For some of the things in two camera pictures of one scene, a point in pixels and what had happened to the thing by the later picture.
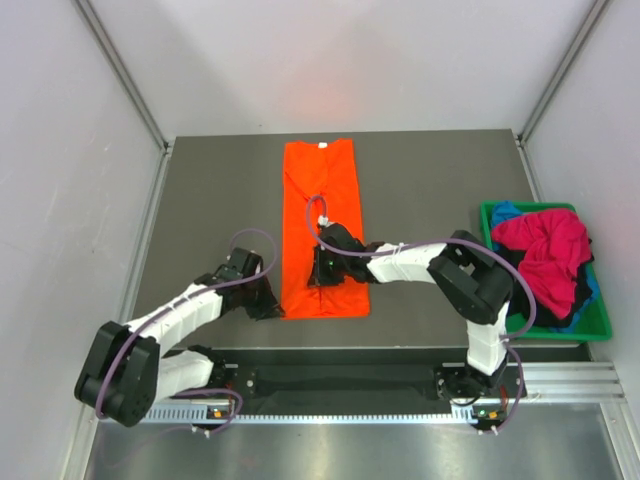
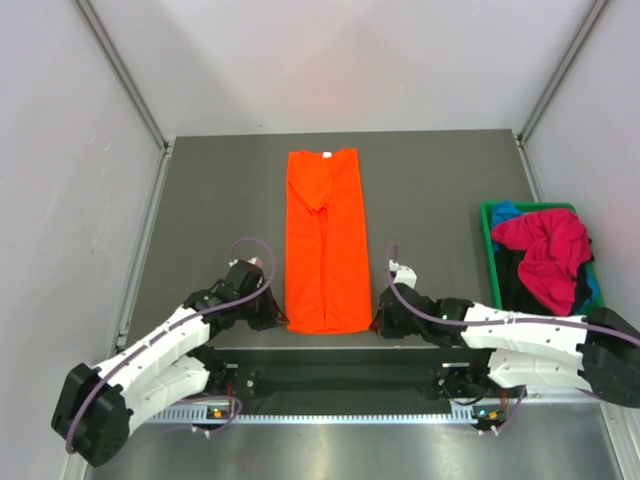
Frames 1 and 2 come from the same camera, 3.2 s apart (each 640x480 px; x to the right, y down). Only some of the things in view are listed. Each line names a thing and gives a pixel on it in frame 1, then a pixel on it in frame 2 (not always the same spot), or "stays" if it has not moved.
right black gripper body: x=329 y=271 → x=390 y=327
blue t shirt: x=503 y=211 stays
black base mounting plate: x=408 y=382 stays
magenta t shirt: x=555 y=245 stays
